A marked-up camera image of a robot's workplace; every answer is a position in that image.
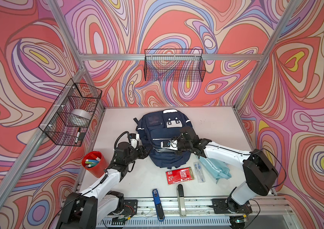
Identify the marker in basket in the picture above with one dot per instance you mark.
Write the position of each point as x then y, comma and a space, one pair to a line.
77, 135

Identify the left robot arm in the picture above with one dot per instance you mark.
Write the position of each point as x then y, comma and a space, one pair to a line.
86, 209

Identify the wire basket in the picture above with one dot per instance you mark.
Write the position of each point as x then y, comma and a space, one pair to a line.
174, 65
67, 123

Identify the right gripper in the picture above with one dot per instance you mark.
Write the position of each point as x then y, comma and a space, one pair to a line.
177, 138

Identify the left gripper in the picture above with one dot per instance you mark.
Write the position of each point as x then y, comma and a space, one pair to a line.
144, 154

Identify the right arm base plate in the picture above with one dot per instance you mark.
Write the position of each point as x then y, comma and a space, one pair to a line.
228, 206

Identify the white tape roll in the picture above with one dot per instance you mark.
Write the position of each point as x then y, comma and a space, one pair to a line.
79, 118

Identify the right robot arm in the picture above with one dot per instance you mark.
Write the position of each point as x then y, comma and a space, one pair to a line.
260, 173

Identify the light blue pencil case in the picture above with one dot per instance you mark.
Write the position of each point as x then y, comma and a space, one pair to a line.
216, 168

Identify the red cup with markers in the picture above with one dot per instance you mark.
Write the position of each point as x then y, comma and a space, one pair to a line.
95, 163

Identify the left wire basket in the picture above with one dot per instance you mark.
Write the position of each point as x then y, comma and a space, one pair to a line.
67, 123

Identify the black beige stapler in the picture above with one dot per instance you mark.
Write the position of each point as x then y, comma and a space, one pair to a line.
181, 200

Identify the clear pen pack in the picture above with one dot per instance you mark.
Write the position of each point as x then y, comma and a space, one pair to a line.
199, 172

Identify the blue stapler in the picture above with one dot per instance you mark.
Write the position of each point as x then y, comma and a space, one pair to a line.
158, 205

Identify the back wire basket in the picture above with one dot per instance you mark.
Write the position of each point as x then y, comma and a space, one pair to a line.
174, 65

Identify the navy blue backpack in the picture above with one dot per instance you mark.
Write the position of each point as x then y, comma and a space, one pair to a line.
163, 126

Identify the red packet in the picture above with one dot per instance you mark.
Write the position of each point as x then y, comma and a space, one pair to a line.
179, 175

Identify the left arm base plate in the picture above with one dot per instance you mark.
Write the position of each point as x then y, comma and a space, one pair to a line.
129, 209

